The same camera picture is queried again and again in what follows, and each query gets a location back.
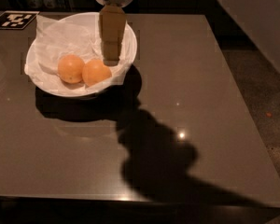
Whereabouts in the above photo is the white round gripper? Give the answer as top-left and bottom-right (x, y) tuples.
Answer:
(96, 0), (133, 66)

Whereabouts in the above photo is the orange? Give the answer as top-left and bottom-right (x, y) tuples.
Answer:
(82, 60), (112, 86)
(58, 54), (85, 84)

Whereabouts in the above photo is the white bowl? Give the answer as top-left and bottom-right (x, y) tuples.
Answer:
(25, 12), (138, 98)

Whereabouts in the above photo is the white crumpled paper liner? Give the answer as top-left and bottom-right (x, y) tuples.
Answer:
(23, 14), (133, 95)

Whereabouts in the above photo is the black white fiducial marker card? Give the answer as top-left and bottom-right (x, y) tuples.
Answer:
(0, 10), (38, 30)

